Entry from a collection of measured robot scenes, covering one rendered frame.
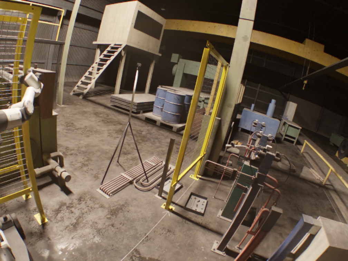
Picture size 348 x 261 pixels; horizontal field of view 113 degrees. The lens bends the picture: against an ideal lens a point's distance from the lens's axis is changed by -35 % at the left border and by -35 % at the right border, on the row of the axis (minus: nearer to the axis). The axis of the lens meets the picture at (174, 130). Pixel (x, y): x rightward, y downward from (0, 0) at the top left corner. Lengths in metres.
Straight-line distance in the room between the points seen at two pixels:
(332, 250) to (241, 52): 2.65
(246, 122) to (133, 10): 7.41
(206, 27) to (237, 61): 11.60
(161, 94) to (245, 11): 3.60
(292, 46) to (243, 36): 10.85
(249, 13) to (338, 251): 3.05
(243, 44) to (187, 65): 9.07
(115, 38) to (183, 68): 4.89
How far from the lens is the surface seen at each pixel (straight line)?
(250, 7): 3.16
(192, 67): 11.63
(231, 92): 2.81
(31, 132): 2.50
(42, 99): 2.32
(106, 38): 10.20
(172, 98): 4.97
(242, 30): 2.99
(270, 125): 7.28
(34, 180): 1.70
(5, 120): 0.80
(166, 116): 5.09
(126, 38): 9.10
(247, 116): 7.22
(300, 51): 13.71
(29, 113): 0.94
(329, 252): 1.17
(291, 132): 8.96
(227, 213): 2.33
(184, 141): 1.71
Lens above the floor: 1.49
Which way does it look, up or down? 17 degrees down
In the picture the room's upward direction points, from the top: 13 degrees clockwise
